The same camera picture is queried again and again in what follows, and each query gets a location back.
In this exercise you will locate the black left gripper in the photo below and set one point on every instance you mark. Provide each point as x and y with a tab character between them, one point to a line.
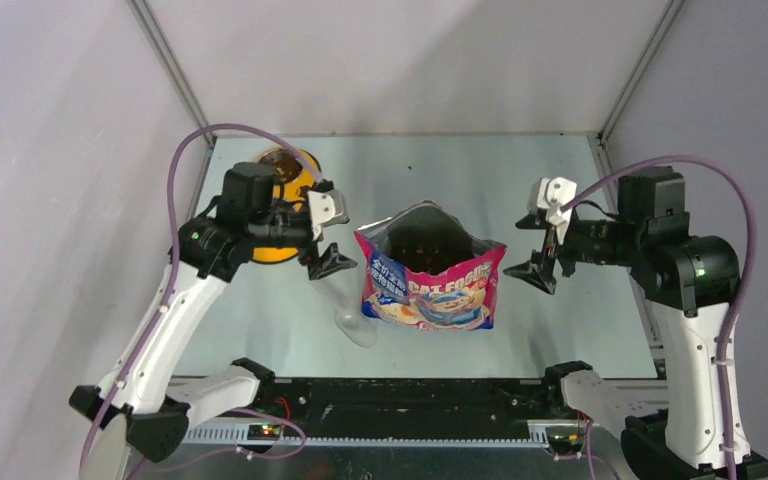
329	261

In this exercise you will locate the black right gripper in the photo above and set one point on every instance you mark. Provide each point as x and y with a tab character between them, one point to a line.
536	270

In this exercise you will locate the clear plastic scoop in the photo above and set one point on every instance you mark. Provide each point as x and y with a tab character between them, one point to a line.
346	313

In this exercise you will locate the pink blue pet food bag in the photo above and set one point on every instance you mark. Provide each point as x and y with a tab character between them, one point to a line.
426	271

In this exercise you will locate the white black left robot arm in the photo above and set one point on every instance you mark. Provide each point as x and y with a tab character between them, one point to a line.
205	255

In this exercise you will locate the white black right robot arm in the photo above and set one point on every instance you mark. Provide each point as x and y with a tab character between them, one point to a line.
693	286

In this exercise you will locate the yellow double pet bowl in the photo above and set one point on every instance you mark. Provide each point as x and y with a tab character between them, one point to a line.
292	195

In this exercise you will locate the brown kibble in far bowl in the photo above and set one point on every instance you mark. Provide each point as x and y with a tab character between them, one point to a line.
287	168

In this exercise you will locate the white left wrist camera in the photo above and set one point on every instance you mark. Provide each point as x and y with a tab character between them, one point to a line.
326	209

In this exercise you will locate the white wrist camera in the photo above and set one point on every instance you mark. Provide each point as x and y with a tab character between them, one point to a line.
550	197
326	209

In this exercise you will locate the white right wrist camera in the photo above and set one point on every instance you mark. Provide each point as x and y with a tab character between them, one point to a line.
550	197

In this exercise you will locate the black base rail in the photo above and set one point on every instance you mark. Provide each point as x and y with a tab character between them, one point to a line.
416	409

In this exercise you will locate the aluminium frame rail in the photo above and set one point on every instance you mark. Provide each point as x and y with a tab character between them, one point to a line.
157	436

